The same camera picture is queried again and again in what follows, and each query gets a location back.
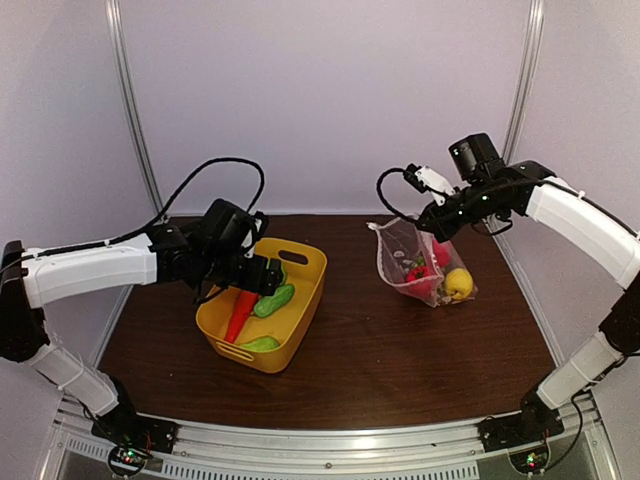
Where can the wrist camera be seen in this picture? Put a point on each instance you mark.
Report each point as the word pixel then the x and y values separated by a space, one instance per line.
pixel 257 227
pixel 426 180

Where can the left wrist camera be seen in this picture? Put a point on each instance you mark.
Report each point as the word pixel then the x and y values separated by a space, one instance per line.
pixel 257 227

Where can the right aluminium frame post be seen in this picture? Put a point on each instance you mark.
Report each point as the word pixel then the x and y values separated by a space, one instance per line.
pixel 533 33

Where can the yellow plastic basket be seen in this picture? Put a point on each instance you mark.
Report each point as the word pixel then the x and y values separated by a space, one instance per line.
pixel 306 267

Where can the green toy pear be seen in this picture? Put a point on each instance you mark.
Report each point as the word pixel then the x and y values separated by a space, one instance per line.
pixel 261 344

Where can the clear dotted zip bag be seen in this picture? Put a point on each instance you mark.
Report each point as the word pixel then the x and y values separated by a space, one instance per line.
pixel 416 265

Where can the aluminium frame post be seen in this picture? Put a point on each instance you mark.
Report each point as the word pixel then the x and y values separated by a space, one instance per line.
pixel 117 35
pixel 533 33

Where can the green toy cucumber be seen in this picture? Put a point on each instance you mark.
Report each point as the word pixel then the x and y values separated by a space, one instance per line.
pixel 268 305

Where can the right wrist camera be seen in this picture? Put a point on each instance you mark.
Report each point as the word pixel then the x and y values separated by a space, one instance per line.
pixel 426 180

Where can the right circuit board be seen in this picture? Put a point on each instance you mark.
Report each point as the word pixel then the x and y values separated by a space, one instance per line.
pixel 530 461

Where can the red toy apple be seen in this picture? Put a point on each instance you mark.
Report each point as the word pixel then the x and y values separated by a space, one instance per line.
pixel 441 253
pixel 421 281

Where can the red toy chili pepper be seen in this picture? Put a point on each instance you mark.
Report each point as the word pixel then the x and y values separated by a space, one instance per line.
pixel 243 309

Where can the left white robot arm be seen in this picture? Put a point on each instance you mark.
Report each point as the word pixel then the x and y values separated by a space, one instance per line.
pixel 219 248

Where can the green toy cabbage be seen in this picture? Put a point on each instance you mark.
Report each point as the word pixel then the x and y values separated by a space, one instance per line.
pixel 278 272

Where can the yellow toy apple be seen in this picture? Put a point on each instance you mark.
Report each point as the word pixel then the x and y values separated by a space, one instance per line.
pixel 458 284

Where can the circuit board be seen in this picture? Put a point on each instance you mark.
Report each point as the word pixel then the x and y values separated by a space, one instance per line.
pixel 530 461
pixel 125 461

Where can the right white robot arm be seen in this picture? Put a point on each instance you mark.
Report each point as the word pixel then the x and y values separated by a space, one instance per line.
pixel 494 188

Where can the front aluminium rail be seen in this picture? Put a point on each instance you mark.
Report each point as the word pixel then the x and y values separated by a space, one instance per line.
pixel 451 450

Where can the left circuit board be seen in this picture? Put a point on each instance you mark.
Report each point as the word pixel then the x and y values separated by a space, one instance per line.
pixel 125 461

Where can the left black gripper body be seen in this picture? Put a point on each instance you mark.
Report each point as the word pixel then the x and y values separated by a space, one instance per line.
pixel 225 272

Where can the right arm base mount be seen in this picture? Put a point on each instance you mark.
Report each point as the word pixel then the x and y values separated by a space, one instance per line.
pixel 534 422

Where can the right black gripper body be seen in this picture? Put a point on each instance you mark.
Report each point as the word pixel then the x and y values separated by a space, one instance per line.
pixel 474 201

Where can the left aluminium frame post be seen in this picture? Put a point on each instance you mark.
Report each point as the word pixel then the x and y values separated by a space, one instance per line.
pixel 117 35

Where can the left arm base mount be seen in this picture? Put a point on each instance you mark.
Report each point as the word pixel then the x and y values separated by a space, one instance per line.
pixel 124 426

